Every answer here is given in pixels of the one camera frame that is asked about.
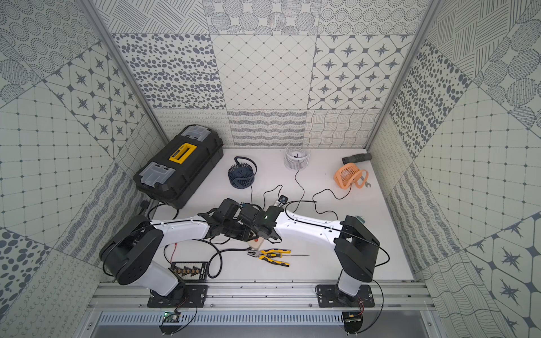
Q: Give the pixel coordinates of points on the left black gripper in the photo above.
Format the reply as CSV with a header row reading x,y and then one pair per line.
x,y
239,228

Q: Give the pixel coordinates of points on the cream red power strip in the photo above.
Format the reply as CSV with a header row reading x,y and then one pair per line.
x,y
256,244

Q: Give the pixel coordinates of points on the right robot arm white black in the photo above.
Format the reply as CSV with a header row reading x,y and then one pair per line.
x,y
352,242

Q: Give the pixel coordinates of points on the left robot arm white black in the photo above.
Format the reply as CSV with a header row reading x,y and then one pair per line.
x,y
128,255

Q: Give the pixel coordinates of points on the dark blue desk fan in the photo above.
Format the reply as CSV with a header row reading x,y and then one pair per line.
x,y
242,174

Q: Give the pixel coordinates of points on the white desk fan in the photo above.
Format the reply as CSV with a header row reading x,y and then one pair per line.
x,y
296,158

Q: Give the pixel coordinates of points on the orange desk fan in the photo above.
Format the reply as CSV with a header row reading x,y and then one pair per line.
x,y
350,174

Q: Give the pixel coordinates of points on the yellow black pliers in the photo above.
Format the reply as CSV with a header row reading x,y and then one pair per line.
x,y
270,256

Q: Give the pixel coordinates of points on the black screwdriver bit case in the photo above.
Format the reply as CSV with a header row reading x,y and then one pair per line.
x,y
187,270

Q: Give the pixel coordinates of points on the black yellow toolbox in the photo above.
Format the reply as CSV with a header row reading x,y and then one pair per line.
x,y
174,174

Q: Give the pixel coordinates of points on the dark grey pipe piece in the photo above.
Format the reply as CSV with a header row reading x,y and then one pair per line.
x,y
357,158

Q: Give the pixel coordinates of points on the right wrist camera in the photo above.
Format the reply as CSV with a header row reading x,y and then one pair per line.
x,y
281,201

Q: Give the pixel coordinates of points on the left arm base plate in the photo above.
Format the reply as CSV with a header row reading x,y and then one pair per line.
x,y
188,296

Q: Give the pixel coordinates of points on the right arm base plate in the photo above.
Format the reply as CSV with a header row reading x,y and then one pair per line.
x,y
329,296

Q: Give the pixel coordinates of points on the aluminium front rail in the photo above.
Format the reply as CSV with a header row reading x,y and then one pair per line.
x,y
267,295

